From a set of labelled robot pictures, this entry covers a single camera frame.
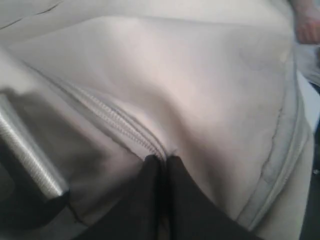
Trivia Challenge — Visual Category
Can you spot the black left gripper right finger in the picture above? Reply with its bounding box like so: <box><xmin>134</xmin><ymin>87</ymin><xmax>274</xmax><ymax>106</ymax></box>
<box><xmin>166</xmin><ymin>156</ymin><xmax>260</xmax><ymax>240</ymax></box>

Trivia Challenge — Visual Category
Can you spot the beige canvas duffel bag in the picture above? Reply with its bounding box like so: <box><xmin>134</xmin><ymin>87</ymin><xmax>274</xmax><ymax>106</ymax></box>
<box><xmin>0</xmin><ymin>0</ymin><xmax>318</xmax><ymax>240</ymax></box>

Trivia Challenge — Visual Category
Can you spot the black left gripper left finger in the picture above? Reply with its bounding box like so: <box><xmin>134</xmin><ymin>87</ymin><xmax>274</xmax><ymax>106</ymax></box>
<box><xmin>82</xmin><ymin>155</ymin><xmax>160</xmax><ymax>240</ymax></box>

